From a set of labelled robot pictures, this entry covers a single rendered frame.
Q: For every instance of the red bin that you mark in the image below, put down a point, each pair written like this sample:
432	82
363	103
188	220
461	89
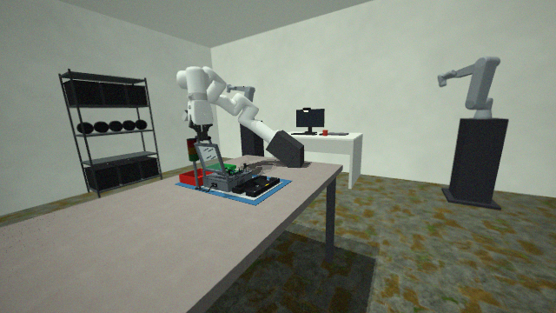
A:
189	177

